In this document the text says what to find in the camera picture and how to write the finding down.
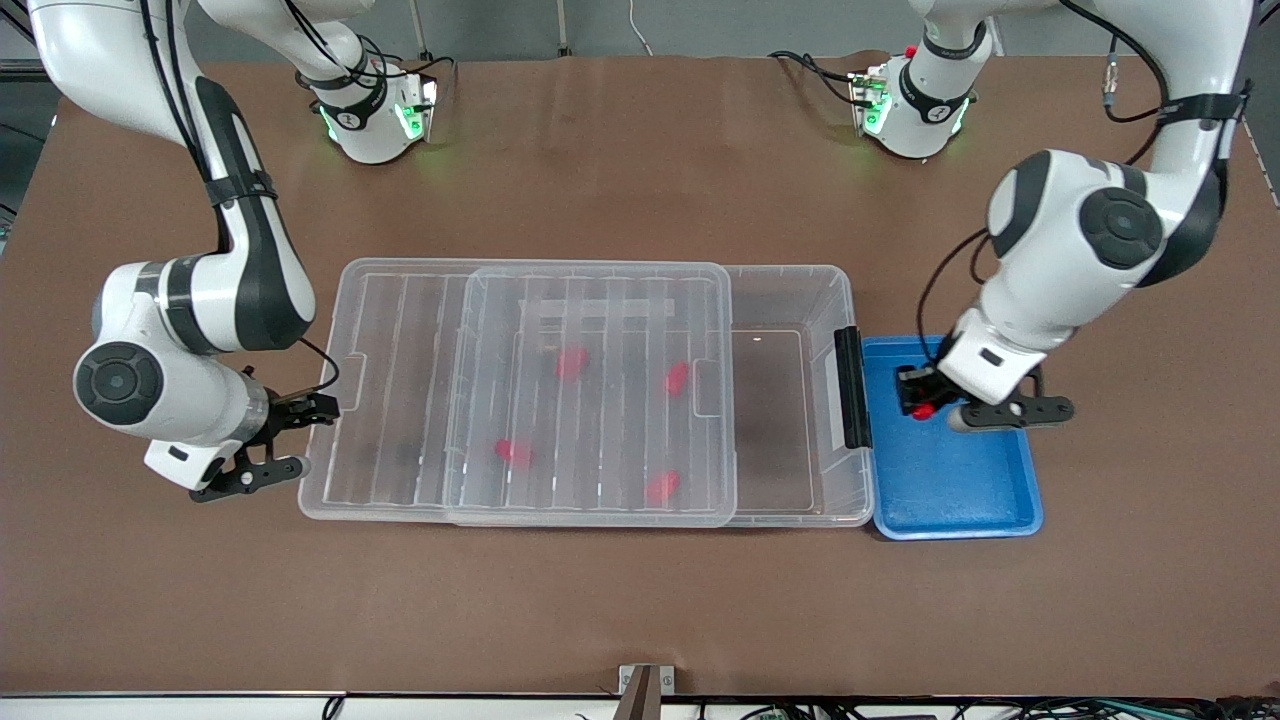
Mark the white table edge rail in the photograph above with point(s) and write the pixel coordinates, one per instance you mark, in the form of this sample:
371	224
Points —
200	706

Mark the clear plastic box lid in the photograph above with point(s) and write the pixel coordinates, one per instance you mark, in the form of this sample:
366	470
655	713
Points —
390	400

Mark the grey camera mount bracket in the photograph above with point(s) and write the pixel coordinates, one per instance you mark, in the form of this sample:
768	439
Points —
632	680

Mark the thin metal leg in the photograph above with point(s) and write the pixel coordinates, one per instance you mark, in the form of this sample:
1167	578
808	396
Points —
563	25
418	30

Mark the red block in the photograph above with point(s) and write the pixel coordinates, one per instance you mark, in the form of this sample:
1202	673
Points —
661	488
927	411
678	378
513	452
570	362

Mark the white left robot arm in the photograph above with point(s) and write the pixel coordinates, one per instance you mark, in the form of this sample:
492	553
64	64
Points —
1060	250

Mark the clear plastic storage box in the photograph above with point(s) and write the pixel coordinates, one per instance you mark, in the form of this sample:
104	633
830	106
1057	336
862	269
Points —
790	440

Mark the blue plastic tray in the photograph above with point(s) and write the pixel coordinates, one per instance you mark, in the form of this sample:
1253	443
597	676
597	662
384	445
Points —
950	480

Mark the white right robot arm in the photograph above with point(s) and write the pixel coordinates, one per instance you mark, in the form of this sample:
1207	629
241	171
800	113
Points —
190	400

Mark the aluminium frame post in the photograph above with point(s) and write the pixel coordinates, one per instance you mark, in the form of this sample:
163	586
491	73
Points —
10	68

